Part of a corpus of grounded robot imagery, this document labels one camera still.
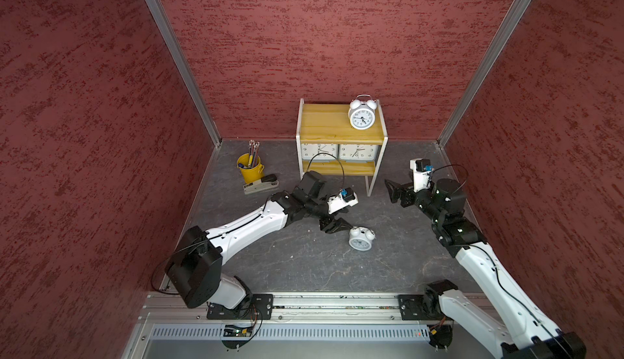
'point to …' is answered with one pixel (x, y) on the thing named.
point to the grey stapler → (266, 182)
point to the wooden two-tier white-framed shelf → (330, 123)
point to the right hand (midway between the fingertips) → (396, 181)
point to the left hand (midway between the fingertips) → (344, 220)
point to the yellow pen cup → (249, 175)
